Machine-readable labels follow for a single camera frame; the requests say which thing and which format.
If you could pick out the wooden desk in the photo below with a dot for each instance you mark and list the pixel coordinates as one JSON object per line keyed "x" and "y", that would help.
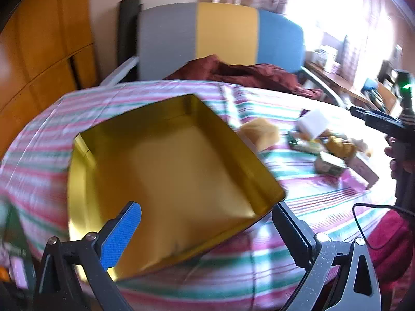
{"x": 337, "y": 81}

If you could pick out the dark red jacket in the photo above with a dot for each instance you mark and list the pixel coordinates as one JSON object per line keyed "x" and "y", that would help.
{"x": 256, "y": 73}

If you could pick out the white box with line drawing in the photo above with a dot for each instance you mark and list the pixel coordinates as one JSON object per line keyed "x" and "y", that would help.
{"x": 365, "y": 168}

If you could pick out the wooden wardrobe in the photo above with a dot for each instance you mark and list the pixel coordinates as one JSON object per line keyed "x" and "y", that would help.
{"x": 35, "y": 48}

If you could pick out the white box on desk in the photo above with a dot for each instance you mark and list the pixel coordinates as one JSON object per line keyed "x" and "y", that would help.
{"x": 326, "y": 58}

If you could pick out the golden-brown crumpled item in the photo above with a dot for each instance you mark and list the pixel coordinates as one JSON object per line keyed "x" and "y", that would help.
{"x": 340, "y": 145}

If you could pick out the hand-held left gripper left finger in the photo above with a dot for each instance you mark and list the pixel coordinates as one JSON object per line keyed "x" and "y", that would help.
{"x": 124, "y": 230}

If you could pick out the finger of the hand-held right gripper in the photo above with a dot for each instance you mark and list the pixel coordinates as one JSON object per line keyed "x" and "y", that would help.
{"x": 373, "y": 118}

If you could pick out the cream box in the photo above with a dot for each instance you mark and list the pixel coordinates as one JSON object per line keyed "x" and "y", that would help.
{"x": 312, "y": 123}

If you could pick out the person's right hand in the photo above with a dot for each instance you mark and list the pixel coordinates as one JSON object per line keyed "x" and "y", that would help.
{"x": 391, "y": 153}

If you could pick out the dark green box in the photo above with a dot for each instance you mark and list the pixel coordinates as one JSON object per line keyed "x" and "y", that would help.
{"x": 14, "y": 233}

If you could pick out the blue round object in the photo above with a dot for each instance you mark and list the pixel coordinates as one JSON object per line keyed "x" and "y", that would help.
{"x": 369, "y": 84}

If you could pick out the striped tablecloth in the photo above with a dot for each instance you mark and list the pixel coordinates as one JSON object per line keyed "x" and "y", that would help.
{"x": 42, "y": 142}

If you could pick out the black rolled mat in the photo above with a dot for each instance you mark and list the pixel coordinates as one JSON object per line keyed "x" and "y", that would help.
{"x": 129, "y": 29}

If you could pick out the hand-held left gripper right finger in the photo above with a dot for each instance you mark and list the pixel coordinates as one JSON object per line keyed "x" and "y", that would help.
{"x": 288, "y": 226}

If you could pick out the grey yellow blue chair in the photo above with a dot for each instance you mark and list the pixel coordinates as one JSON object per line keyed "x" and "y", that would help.
{"x": 227, "y": 29}

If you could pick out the small green packet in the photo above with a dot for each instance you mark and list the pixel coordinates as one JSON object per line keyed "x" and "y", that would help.
{"x": 293, "y": 141}

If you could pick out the green and white box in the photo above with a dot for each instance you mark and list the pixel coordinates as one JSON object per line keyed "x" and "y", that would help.
{"x": 330, "y": 164}

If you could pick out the pink packet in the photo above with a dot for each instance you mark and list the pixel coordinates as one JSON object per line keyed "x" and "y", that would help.
{"x": 352, "y": 179}

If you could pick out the large yellow sponge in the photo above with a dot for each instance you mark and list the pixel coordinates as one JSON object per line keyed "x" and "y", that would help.
{"x": 262, "y": 133}

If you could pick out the gold tin box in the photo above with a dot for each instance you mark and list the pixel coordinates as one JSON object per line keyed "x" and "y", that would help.
{"x": 168, "y": 168}

